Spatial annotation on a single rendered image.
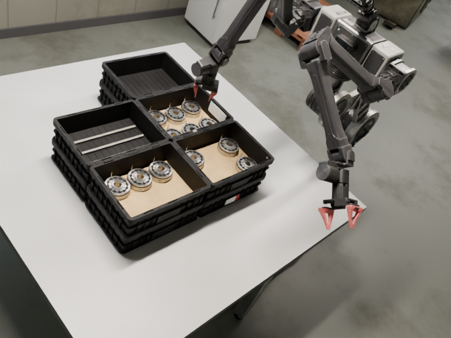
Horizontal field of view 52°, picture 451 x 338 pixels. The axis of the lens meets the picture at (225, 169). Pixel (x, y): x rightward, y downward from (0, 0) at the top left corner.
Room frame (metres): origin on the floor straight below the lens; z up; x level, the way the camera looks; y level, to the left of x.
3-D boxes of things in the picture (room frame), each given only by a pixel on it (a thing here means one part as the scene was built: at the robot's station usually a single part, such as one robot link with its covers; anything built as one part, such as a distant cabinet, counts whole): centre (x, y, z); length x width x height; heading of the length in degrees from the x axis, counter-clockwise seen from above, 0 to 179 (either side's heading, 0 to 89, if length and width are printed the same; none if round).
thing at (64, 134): (1.45, 0.51, 0.92); 0.40 x 0.30 x 0.02; 147
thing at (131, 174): (1.32, 0.31, 0.86); 0.10 x 0.10 x 0.01
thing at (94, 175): (1.29, 0.25, 0.92); 0.40 x 0.30 x 0.02; 147
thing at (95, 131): (1.45, 0.51, 0.87); 0.40 x 0.30 x 0.11; 147
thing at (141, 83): (1.95, 0.54, 0.87); 0.40 x 0.30 x 0.11; 147
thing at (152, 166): (1.42, 0.25, 0.86); 0.10 x 0.10 x 0.01
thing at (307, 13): (2.06, -0.03, 1.45); 0.09 x 0.08 x 0.12; 58
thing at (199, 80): (1.74, 0.22, 1.17); 0.10 x 0.07 x 0.07; 101
